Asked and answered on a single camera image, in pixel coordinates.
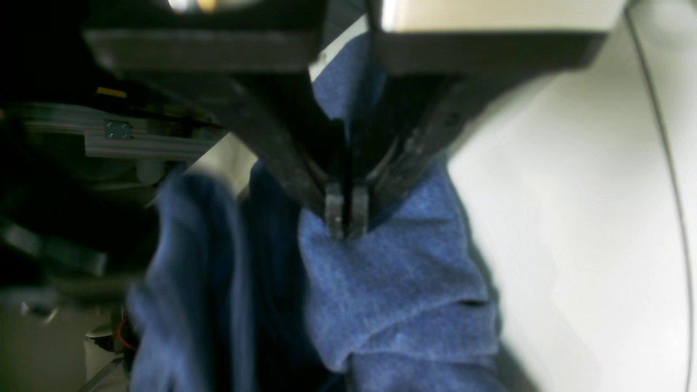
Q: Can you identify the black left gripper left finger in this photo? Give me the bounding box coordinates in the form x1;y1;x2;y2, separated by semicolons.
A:
82;1;342;234

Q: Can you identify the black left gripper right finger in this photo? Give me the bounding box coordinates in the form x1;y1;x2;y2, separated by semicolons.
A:
346;1;626;238

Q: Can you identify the dark blue t-shirt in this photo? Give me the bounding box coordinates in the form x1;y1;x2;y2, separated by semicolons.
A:
129;34;505;391

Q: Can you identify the aluminium table frame rail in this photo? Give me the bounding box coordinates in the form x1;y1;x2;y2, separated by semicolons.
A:
8;102;224;162

